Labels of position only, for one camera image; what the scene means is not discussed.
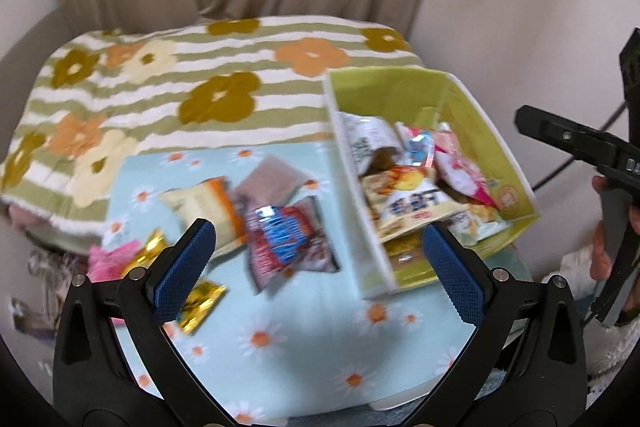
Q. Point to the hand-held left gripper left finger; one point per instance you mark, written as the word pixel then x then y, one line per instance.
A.
pixel 182 267

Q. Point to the pink white snack packet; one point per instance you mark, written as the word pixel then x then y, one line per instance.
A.
pixel 462 172

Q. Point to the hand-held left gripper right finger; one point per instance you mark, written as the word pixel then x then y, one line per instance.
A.
pixel 452 269

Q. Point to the pink striped snack packet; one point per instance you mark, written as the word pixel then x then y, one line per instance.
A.
pixel 112 259

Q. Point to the yellow black snack packet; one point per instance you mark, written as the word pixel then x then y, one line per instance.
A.
pixel 202 304

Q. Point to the green striped floral blanket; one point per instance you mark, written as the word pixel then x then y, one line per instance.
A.
pixel 165 77

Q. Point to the green cardboard box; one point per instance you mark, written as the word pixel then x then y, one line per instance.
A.
pixel 480 117

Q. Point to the pink cloth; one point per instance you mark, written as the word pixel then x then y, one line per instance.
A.
pixel 27 217

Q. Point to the person's right hand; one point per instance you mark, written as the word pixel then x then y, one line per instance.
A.
pixel 600 232

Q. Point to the brown snack packet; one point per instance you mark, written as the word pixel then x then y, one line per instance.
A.
pixel 272 182

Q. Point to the large white snack packet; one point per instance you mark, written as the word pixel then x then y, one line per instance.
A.
pixel 365 139

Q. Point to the pale yellow snack packet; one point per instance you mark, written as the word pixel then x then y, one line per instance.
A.
pixel 200 207

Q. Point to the light blue daisy tablecloth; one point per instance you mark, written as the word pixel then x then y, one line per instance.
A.
pixel 300 307

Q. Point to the white silver snack packet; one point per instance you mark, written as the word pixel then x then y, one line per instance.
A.
pixel 480 222

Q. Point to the dark red blue snack packet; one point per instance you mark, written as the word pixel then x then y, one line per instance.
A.
pixel 287 237

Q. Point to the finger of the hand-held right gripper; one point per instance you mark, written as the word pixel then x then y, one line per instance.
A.
pixel 631 72
pixel 565 134

